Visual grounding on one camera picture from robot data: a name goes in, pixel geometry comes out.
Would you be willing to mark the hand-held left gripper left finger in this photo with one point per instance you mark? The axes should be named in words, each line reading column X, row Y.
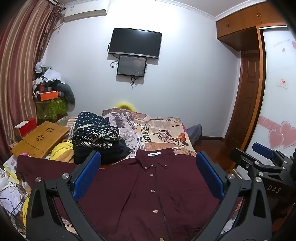
column 86, row 176

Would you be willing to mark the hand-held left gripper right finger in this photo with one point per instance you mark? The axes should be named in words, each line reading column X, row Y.
column 209, row 176

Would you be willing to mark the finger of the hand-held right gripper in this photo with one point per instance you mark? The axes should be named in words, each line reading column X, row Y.
column 240, row 157
column 263, row 150

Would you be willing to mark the maroon button-up shirt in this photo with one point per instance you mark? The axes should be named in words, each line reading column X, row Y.
column 138, row 197

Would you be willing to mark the dark folded clothes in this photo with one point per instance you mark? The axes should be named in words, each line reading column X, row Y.
column 101, row 153

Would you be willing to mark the pile of assorted clothes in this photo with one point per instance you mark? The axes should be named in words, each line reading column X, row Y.
column 61, row 89

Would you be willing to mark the yellow cloth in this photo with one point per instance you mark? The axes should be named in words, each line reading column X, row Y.
column 61, row 153

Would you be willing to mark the white heart-print wardrobe door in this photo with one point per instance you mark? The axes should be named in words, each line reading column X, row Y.
column 277, row 109

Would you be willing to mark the grey purple backpack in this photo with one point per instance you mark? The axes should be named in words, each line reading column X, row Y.
column 195, row 134

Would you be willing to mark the navy patterned cloth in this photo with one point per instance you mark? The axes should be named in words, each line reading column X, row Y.
column 94, row 131

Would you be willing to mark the brown wooden door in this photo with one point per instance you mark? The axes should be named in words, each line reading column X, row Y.
column 245, row 99

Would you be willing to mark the wooden lap desk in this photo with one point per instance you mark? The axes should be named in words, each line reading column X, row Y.
column 39, row 139

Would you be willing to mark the newspaper-print blanket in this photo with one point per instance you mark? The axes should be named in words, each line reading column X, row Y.
column 161, row 134

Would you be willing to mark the green cloth-covered stand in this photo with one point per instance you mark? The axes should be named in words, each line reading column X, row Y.
column 50, row 110

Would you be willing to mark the red box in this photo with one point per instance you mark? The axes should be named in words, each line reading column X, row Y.
column 27, row 127

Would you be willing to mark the scattered papers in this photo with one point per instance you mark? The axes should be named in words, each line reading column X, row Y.
column 9, row 171

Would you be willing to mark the yellow round item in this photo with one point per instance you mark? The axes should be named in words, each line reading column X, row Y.
column 124, row 105

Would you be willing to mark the orange box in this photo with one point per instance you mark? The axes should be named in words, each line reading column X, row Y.
column 48, row 95

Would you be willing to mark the small black monitor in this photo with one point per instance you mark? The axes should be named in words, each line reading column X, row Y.
column 131, row 66

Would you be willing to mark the striped red curtain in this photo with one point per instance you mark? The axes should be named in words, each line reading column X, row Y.
column 18, row 69

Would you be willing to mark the wooden overhead cabinet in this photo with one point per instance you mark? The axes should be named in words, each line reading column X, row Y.
column 240, row 25

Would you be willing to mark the white air conditioner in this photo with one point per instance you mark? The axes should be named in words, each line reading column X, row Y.
column 86, row 11

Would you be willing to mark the wall-mounted black television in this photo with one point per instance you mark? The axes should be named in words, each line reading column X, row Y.
column 135, row 42

